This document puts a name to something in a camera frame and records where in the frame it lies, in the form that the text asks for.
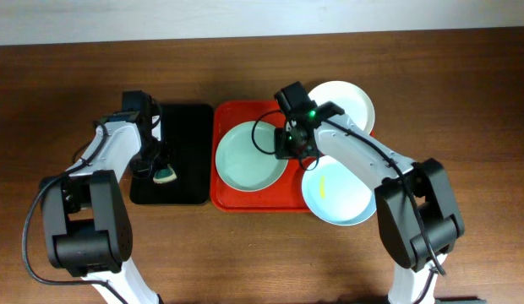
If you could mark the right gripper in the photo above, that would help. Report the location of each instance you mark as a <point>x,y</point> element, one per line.
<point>285,151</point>

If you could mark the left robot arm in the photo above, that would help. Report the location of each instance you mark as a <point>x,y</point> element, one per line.
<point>86,225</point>

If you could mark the white plate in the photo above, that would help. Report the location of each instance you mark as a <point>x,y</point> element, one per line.
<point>352,99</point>

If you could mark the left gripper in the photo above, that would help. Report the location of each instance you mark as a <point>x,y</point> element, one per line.
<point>148,162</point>

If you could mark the green and yellow sponge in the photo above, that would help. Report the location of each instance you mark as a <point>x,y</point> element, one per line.
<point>164,175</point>

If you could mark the pale green plate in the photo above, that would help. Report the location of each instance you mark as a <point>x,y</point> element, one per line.
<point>240,165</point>

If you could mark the black plastic tray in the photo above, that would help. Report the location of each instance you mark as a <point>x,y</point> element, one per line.
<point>186,130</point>

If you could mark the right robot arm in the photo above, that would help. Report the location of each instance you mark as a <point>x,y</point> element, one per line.
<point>418,215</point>

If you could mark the light blue plate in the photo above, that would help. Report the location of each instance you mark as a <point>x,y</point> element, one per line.
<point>336,195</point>

